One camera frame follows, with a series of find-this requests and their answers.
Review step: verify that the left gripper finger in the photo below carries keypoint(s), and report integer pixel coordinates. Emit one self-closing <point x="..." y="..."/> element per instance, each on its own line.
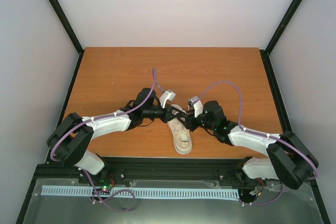
<point x="179" y="116"/>
<point x="174" y="109"/>

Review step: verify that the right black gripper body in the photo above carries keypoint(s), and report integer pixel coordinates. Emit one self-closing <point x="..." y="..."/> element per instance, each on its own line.
<point x="207" y="125"/>

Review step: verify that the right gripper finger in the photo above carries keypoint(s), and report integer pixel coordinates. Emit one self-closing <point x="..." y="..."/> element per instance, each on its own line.
<point x="188" y="114"/>
<point x="187" y="122"/>

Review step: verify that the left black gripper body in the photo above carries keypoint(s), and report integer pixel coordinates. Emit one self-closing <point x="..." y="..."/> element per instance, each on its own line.
<point x="148" y="113"/>

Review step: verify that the cream white lace sneaker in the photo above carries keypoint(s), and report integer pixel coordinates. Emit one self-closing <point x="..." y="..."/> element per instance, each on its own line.
<point x="181" y="137"/>

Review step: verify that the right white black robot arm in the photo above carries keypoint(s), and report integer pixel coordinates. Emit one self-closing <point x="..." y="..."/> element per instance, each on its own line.
<point x="287" y="159"/>

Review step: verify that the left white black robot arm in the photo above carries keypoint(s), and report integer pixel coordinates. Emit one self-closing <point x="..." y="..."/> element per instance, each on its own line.
<point x="70" y="140"/>

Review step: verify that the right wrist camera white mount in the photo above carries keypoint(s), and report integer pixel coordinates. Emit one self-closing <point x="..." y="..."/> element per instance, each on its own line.
<point x="196" y="104"/>

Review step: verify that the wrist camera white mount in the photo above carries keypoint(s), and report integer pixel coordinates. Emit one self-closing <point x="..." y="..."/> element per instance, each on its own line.
<point x="167" y="95"/>
<point x="196" y="104"/>

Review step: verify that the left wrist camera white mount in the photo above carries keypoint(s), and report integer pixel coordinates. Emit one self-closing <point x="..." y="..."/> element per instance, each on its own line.
<point x="167" y="95"/>

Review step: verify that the grey metal base plate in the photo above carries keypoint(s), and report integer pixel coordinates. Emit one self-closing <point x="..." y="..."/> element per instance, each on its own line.
<point x="276" y="204"/>

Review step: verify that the light blue slotted cable duct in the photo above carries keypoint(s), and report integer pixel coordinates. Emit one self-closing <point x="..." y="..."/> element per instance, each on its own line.
<point x="147" y="193"/>

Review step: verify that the black aluminium frame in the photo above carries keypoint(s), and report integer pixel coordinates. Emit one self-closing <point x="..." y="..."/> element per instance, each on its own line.
<point x="51" y="170"/>

